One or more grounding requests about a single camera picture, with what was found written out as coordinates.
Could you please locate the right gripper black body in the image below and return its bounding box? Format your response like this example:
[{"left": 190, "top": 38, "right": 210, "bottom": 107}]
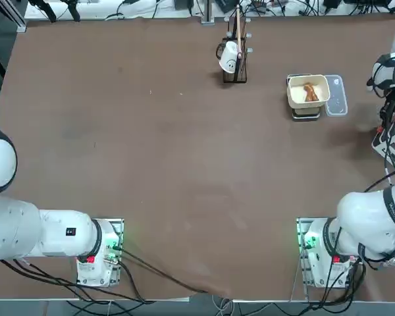
[{"left": 381, "top": 92, "right": 395, "bottom": 116}]

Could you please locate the clear drawer with orange handle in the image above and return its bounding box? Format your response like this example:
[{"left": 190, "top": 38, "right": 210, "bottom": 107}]
[{"left": 374, "top": 126, "right": 395, "bottom": 169}]

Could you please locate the orange-brown dried food piece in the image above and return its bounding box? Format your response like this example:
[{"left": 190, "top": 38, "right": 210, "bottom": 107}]
[{"left": 302, "top": 84, "right": 320, "bottom": 102}]

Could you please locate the silver digital kitchen scale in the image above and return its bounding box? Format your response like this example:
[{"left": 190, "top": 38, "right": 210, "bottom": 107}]
[{"left": 286, "top": 74, "right": 322, "bottom": 122}]

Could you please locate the clear plastic container lid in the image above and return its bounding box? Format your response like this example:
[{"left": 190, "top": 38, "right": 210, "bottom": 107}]
[{"left": 324, "top": 74, "right": 349, "bottom": 117}]

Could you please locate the cream rectangular bowl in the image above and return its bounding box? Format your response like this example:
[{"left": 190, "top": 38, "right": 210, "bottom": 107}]
[{"left": 286, "top": 74, "right": 332, "bottom": 109}]

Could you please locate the white smiley mug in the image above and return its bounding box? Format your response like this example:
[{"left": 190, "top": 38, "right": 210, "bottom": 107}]
[{"left": 216, "top": 41, "right": 242, "bottom": 74}]

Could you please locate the aluminium frame rail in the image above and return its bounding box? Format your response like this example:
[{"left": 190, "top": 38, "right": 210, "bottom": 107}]
[{"left": 0, "top": 0, "right": 28, "bottom": 34}]

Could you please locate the aluminium frame post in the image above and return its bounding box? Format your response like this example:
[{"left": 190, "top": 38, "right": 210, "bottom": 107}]
[{"left": 200, "top": 0, "right": 215, "bottom": 24}]

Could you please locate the black wire cup rack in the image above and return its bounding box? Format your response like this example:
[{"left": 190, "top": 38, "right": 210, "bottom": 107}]
[{"left": 222, "top": 3, "right": 254, "bottom": 83}]

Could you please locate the black base cable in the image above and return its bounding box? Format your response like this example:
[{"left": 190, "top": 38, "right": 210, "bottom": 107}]
[{"left": 118, "top": 246, "right": 215, "bottom": 296}]

